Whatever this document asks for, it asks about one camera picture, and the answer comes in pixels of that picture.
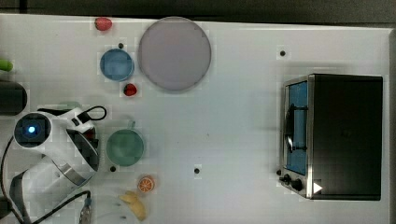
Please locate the blue bowl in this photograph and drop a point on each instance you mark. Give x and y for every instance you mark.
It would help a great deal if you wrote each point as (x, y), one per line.
(116, 65)

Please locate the black cylinder post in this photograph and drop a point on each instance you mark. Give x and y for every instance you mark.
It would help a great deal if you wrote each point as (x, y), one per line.
(13, 98)

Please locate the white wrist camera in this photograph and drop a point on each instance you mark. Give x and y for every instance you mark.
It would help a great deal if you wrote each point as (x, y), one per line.
(77, 119)

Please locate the green marker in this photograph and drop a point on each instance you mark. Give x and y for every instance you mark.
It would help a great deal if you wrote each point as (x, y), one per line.
(6, 65)

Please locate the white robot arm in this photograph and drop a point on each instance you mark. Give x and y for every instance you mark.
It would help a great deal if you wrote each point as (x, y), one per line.
(69, 160)

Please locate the grey round plate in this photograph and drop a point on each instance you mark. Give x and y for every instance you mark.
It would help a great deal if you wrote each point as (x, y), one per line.
(174, 53)

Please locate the red strawberry near edge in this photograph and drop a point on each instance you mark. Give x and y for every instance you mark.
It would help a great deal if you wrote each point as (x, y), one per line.
(102, 23)

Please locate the red strawberry near bowl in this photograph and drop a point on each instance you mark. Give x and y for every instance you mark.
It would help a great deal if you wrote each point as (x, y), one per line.
(130, 90)

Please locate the black toaster oven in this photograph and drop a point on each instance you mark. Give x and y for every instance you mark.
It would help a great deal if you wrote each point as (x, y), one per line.
(332, 137)

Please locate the green mug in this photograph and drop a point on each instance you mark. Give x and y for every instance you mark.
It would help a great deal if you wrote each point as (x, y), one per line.
(126, 147)

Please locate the orange slice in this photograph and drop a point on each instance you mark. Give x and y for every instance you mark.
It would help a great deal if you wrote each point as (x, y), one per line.
(146, 184)

